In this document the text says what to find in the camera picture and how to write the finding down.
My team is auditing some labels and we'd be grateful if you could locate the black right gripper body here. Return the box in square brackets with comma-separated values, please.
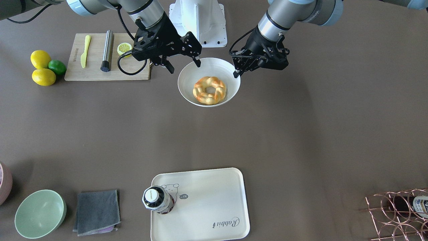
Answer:
[132, 14, 184, 64]

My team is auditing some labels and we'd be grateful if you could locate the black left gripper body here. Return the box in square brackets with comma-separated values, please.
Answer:
[242, 27, 290, 71]

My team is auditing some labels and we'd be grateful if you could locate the white round plate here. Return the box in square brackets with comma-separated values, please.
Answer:
[178, 58, 241, 108]

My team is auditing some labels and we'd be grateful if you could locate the glazed twisted donut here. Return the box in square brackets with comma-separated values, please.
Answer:
[193, 76, 227, 105]

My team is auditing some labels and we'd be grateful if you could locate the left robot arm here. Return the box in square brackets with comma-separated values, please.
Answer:
[229, 0, 344, 78]

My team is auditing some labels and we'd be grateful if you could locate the cream rabbit tray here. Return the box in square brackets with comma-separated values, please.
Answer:
[151, 167, 250, 241]

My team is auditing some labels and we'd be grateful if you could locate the half lemon slice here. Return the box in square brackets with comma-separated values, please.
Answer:
[116, 43, 133, 57]

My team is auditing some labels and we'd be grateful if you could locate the yellow plastic knife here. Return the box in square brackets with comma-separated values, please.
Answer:
[80, 35, 92, 68]

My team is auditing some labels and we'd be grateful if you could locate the wooden cutting board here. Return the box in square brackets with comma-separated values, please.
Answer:
[64, 32, 151, 81]

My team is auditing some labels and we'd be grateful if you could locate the green lime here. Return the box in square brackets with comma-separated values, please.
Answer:
[48, 60, 67, 75]

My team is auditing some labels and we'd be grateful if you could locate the yellow lemon lower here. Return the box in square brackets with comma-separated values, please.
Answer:
[32, 68, 57, 86]

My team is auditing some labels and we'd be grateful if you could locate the yellow lemon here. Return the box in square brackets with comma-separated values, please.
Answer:
[32, 68, 57, 86]
[30, 50, 52, 69]

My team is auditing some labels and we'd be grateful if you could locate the yellow lemon upper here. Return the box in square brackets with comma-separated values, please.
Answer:
[30, 50, 52, 69]

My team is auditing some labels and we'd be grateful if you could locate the dark tea bottle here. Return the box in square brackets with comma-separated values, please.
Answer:
[142, 185, 175, 215]

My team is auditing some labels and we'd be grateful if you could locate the grey folded cloth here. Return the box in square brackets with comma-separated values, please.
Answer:
[73, 189, 121, 237]

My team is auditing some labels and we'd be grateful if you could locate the mint green bowl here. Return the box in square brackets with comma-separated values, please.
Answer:
[15, 189, 67, 239]

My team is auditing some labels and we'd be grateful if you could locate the pink ice bowl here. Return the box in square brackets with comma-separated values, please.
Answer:
[0, 162, 13, 205]

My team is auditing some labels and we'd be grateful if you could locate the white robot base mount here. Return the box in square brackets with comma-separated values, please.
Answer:
[169, 0, 227, 48]

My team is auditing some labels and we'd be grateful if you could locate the copper wire bottle rack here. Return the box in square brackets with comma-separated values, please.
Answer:
[365, 188, 427, 241]

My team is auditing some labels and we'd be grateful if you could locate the bottle in wire rack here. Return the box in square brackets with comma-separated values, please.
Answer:
[387, 195, 428, 219]

